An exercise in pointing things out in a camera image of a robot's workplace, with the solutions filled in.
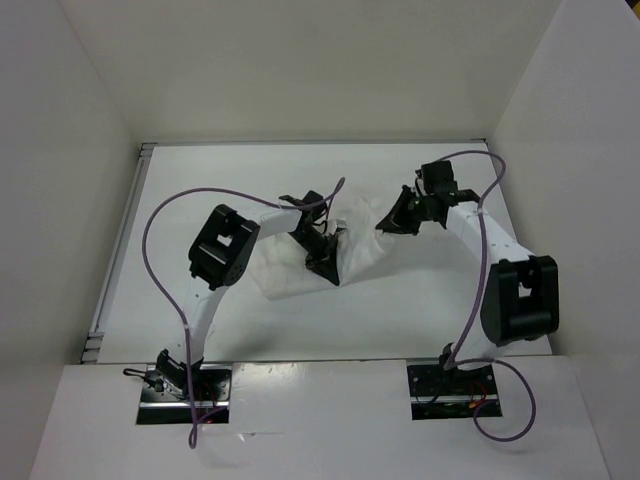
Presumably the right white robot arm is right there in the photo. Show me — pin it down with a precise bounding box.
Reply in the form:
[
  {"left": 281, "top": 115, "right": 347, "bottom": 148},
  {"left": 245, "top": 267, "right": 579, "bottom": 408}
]
[{"left": 376, "top": 156, "right": 560, "bottom": 393}]

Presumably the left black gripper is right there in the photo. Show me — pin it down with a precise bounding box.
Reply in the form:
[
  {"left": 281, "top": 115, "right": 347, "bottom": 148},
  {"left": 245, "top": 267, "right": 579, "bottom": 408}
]
[{"left": 287, "top": 226, "right": 338, "bottom": 285}]

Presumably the white fabric skirt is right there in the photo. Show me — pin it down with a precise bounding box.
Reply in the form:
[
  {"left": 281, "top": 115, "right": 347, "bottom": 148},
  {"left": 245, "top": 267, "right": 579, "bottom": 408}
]
[{"left": 248, "top": 188, "right": 395, "bottom": 300}]

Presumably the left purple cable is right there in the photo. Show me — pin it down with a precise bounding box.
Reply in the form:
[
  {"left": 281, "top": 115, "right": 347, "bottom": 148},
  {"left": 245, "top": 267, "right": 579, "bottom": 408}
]
[{"left": 141, "top": 175, "right": 347, "bottom": 449}]

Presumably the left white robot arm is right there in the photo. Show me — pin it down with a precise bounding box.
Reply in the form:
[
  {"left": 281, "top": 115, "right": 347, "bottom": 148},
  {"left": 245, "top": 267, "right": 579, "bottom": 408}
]
[{"left": 156, "top": 190, "right": 340, "bottom": 400}]

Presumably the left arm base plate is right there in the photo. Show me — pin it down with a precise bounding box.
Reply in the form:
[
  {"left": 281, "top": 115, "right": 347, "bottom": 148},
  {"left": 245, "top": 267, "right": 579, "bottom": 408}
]
[{"left": 136, "top": 364, "right": 232, "bottom": 426}]

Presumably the aluminium table edge rail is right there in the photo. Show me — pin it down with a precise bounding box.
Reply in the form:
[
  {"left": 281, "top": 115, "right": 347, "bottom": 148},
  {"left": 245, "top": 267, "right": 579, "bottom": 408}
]
[{"left": 79, "top": 143, "right": 158, "bottom": 365}]

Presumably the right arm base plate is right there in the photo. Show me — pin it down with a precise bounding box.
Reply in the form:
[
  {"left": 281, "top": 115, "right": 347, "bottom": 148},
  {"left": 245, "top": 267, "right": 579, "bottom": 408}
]
[{"left": 406, "top": 363, "right": 502, "bottom": 421}]

